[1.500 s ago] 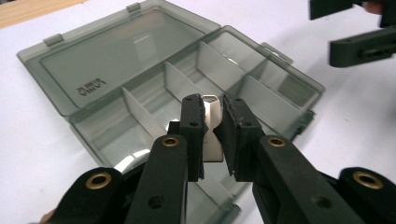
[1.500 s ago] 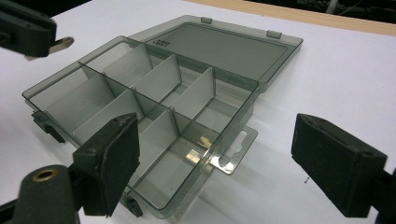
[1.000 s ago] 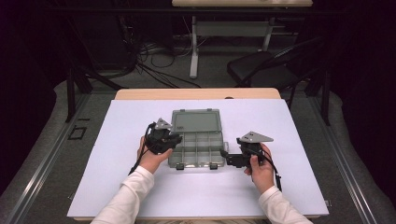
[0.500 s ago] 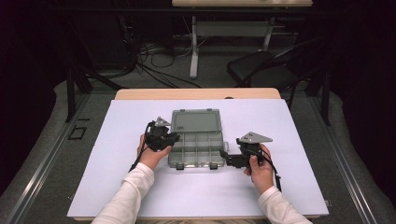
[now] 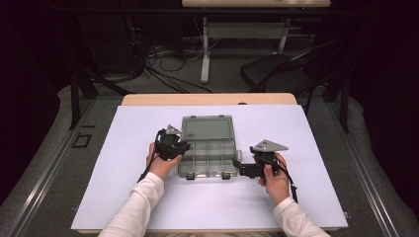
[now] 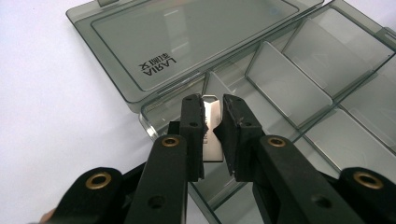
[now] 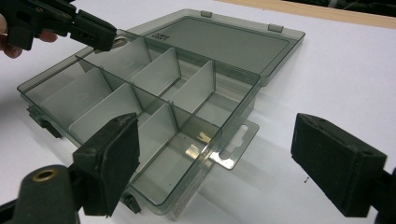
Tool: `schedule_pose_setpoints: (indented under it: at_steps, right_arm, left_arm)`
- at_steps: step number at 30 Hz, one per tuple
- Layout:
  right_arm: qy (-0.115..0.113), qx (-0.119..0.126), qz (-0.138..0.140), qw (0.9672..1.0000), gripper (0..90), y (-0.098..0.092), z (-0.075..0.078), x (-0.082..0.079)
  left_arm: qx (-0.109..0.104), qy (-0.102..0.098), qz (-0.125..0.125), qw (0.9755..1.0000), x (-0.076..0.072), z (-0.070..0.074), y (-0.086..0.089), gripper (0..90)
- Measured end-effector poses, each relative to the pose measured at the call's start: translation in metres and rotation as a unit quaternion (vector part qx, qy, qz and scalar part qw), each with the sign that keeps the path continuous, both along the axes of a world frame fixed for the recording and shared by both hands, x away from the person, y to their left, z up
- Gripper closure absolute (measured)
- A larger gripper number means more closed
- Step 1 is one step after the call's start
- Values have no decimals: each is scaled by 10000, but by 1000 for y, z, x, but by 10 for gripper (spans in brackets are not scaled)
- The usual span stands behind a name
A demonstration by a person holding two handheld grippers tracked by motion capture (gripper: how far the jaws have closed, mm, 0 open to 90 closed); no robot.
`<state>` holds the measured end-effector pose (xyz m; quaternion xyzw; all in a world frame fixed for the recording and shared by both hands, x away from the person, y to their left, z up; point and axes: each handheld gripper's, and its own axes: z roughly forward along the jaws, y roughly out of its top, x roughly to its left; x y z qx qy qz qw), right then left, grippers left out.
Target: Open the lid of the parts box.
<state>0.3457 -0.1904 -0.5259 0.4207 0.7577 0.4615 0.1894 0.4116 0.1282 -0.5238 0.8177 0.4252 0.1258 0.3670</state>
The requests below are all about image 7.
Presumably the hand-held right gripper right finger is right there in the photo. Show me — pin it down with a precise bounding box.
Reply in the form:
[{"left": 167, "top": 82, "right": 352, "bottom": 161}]
[{"left": 290, "top": 112, "right": 389, "bottom": 218}]

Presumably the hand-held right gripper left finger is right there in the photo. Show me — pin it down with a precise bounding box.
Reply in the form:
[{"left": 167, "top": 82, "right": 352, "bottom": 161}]
[{"left": 72, "top": 112, "right": 141, "bottom": 217}]

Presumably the smoky clear plastic compartment box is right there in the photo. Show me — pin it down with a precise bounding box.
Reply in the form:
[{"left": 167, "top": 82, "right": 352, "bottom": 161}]
[{"left": 17, "top": 8, "right": 306, "bottom": 222}]

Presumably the small white plastic piece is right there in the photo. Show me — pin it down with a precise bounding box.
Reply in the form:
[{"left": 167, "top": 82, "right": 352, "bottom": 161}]
[{"left": 111, "top": 36, "right": 128, "bottom": 49}]

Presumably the wooden table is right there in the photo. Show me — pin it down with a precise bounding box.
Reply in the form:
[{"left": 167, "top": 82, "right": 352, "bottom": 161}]
[{"left": 214, "top": 0, "right": 396, "bottom": 31}]

